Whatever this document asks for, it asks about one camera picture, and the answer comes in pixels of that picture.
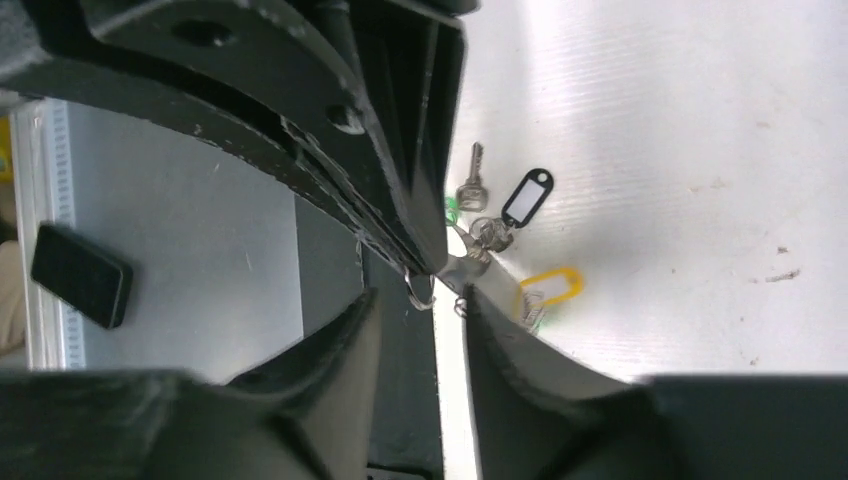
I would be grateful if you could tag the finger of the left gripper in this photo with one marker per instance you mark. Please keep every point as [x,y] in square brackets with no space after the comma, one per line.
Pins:
[48,51]
[361,94]

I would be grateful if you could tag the green tag key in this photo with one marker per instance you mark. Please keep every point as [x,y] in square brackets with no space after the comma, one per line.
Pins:
[471,196]

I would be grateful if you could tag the black rectangular block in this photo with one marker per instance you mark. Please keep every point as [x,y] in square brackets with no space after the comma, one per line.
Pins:
[84,275]

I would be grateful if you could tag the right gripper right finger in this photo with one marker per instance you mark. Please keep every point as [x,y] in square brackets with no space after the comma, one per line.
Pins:
[541,415]

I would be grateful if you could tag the yellow tag key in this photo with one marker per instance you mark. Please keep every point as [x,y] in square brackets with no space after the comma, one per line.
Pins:
[537,294]

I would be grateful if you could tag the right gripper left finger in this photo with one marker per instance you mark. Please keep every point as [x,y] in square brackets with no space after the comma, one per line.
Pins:
[304,414]

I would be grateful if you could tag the black tag key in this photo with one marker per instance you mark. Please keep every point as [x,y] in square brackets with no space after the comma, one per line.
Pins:
[496,234]

